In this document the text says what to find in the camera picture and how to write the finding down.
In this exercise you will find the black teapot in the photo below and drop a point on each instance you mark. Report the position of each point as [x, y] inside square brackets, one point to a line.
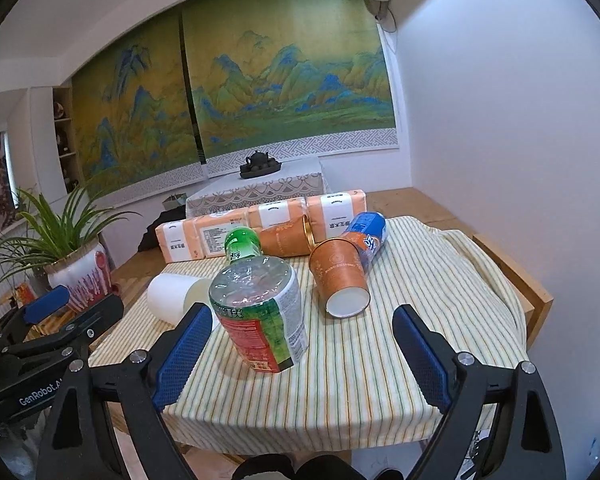
[259, 158]

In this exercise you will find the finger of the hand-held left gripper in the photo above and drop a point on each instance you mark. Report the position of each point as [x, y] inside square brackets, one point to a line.
[87, 317]
[45, 304]

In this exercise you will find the wooden side table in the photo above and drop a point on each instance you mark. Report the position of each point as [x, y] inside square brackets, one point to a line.
[517, 285]

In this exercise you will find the dark tea tray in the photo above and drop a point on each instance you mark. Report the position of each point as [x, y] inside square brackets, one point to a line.
[260, 170]

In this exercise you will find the landscape wall hanging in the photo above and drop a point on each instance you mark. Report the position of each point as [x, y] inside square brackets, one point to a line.
[135, 110]
[290, 75]

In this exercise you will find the orange paper cup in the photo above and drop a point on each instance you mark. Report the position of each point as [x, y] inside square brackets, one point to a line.
[337, 270]
[282, 240]

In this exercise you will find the striped tablecloth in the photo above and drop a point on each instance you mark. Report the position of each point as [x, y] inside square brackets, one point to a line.
[380, 360]

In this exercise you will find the wooden wall shelf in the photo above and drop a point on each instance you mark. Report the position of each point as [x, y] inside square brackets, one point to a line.
[65, 135]

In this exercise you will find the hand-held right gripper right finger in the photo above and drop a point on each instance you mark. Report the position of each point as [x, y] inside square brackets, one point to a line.
[421, 355]

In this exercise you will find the white paper cup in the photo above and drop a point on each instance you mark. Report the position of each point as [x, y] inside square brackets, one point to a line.
[170, 297]

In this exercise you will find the potted green plant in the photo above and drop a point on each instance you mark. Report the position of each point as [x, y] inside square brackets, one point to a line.
[77, 270]

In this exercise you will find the green-capped clear plastic bottle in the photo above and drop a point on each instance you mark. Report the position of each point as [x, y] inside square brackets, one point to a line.
[260, 310]

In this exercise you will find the white patterned side table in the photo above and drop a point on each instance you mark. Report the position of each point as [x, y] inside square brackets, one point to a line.
[230, 195]

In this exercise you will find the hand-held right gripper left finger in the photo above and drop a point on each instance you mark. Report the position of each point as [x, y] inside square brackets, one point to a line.
[185, 350]

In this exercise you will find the orange tissue pack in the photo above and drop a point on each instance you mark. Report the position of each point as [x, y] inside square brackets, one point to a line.
[176, 242]
[336, 210]
[222, 232]
[277, 215]

